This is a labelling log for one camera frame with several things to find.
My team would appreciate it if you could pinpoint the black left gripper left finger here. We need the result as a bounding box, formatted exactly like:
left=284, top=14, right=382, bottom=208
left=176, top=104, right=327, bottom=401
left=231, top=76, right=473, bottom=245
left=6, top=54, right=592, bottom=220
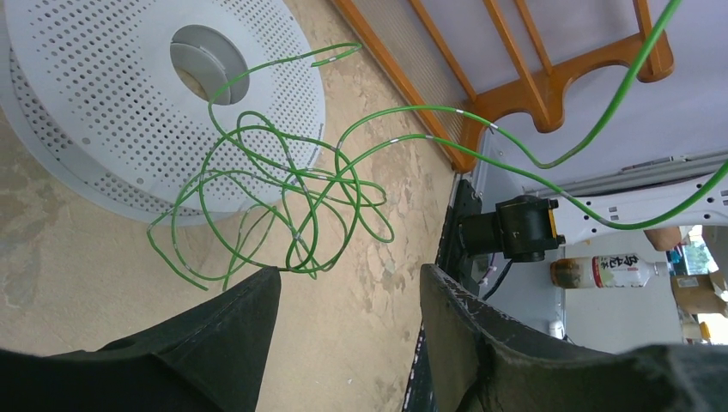
left=1, top=267, right=282, bottom=411

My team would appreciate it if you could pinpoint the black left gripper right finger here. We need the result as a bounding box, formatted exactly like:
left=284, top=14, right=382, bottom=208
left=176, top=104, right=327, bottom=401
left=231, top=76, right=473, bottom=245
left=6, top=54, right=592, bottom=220
left=420, top=264, right=727, bottom=411

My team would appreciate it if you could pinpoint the green cable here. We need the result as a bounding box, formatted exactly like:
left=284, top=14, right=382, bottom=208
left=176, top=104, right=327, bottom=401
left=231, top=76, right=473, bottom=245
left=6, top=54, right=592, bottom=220
left=146, top=0, right=728, bottom=292

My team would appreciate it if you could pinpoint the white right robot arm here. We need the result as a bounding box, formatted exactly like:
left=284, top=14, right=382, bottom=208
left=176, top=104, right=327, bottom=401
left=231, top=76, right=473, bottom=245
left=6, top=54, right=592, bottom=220
left=456, top=174, right=727, bottom=263

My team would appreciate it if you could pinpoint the plastic drink bottle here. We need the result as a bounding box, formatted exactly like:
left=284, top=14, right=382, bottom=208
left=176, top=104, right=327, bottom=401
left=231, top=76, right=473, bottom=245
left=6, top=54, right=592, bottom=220
left=549, top=253, right=670, bottom=289

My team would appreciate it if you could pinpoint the white perforated spool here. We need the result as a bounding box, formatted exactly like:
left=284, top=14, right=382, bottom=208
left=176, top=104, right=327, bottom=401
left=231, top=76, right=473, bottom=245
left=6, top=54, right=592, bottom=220
left=1, top=1, right=325, bottom=225

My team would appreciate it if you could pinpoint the wooden rack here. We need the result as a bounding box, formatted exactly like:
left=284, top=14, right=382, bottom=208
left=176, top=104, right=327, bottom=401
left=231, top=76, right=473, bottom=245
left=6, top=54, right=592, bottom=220
left=336, top=1, right=678, bottom=172

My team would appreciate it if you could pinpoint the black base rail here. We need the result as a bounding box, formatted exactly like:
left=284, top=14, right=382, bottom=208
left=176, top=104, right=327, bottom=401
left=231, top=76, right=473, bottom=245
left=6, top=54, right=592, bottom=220
left=401, top=175, right=482, bottom=411

